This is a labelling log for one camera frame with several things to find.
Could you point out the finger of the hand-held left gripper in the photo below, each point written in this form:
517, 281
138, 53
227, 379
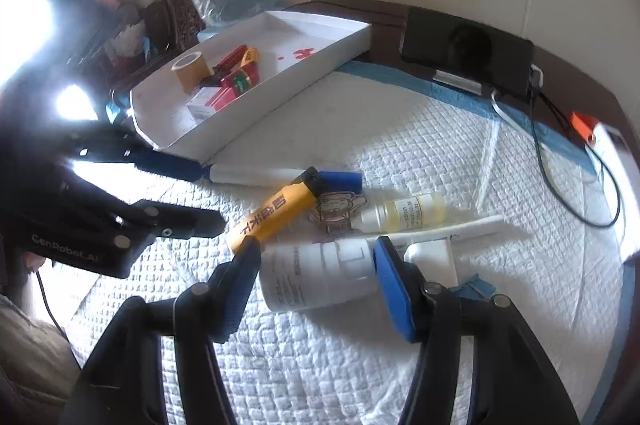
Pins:
170, 166
195, 224

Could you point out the black smartphone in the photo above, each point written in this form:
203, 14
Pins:
465, 50

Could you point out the yellow glue stick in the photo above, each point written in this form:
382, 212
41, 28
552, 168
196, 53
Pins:
270, 215

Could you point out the long white pen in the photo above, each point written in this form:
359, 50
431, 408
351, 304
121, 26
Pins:
470, 227

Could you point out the slim red lighter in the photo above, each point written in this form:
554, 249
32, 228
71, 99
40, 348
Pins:
230, 57

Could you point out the white power adaptor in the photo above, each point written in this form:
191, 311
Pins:
435, 262

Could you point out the white cardboard tray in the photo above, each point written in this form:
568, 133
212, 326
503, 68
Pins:
280, 32

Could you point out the white plastic bag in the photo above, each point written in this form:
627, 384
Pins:
127, 37

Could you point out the small yellow lighter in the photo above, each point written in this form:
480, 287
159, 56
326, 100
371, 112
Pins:
249, 55

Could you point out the carved wooden armchair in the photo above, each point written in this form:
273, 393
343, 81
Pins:
170, 17

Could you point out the blue binder clip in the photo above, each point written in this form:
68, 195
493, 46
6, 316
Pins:
472, 287

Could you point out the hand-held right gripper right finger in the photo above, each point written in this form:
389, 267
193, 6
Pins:
395, 295

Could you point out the cartoon monkey card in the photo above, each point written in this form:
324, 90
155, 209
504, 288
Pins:
335, 210

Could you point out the red and white medicine box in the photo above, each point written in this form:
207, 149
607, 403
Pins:
207, 102

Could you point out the brown tape roll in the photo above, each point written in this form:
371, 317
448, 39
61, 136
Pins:
195, 75

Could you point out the person's grey jacket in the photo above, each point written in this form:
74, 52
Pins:
30, 365

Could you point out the white quilted blue-edged pad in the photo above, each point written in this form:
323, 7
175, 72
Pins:
310, 370

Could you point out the silver phone stand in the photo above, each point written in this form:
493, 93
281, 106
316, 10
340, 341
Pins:
455, 80

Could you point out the white plastic bottle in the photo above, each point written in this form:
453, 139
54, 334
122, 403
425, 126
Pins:
300, 280

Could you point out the white marker with blue cap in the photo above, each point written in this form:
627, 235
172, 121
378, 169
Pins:
250, 175

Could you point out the small bottle of yellow liquid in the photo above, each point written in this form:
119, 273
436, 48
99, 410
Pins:
410, 210

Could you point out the white power bank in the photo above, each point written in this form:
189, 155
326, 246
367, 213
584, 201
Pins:
615, 145

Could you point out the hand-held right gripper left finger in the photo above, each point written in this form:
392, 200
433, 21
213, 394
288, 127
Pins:
235, 297

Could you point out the red lighter with green label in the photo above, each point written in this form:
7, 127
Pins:
241, 81

